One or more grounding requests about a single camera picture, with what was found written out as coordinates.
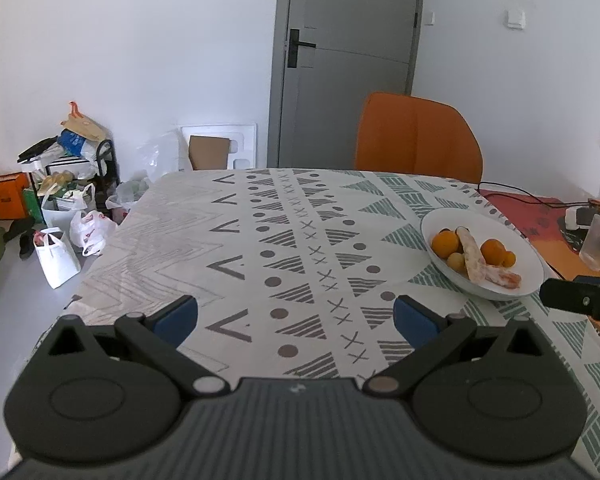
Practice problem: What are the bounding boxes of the orange chair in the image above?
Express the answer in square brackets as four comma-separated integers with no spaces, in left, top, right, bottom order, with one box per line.
[354,92,484,185]

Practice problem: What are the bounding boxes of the black door handle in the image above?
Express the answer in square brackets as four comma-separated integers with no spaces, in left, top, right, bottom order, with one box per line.
[285,28,317,69]

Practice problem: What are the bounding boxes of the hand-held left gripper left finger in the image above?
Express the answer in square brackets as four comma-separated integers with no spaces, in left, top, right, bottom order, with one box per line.
[44,294,232,397]

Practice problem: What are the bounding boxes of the orange box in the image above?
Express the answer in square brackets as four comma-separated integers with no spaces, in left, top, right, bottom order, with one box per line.
[0,172,31,220]

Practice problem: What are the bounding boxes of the brown cardboard piece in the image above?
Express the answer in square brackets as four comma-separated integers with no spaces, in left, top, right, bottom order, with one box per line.
[188,134,231,171]

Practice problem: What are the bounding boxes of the large white plastic bag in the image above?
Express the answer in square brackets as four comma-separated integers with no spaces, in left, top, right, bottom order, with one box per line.
[40,182,97,232]

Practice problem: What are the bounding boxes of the white paper bag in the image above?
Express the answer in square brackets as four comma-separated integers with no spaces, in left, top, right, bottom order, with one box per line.
[33,227,81,290]

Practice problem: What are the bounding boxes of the blue plastic bag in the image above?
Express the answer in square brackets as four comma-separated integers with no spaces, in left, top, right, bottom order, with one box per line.
[57,129,97,159]

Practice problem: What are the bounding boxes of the grey door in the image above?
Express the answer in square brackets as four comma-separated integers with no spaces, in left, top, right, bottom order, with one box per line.
[267,0,426,169]

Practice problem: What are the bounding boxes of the red patterned cloth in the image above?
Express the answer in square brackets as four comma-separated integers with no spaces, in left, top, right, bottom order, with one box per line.
[479,188,600,281]

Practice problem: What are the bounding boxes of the black shelf rack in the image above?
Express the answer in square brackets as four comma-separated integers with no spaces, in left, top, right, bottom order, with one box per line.
[45,139,120,211]

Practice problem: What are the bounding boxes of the clear plastic cup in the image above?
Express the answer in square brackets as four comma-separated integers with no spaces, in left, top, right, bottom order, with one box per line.
[578,213,600,271]

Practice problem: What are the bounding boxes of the black cable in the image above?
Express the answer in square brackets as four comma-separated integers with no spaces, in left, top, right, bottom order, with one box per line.
[477,181,597,209]

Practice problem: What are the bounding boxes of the large orange loquat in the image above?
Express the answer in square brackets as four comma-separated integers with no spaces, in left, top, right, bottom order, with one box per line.
[431,229,463,259]

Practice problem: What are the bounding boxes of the clear plastic bag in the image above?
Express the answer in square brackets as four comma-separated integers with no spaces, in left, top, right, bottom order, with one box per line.
[105,178,151,223]

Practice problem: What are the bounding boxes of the black shoes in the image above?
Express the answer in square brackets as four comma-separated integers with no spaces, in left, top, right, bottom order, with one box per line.
[5,216,48,260]

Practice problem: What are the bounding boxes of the white red printed plastic bag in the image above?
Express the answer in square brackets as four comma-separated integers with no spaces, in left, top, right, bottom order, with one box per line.
[69,209,117,257]

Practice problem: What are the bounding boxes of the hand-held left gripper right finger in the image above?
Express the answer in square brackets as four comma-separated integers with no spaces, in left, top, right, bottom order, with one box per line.
[362,294,551,397]

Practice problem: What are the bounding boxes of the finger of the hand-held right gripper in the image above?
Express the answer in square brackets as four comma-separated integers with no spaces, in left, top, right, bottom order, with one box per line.
[539,275,600,318]

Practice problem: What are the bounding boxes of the white plate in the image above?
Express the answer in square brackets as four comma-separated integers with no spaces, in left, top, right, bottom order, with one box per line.
[420,208,545,302]

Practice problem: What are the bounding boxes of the tan paper bag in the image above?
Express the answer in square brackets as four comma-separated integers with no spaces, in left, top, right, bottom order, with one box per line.
[60,101,107,142]

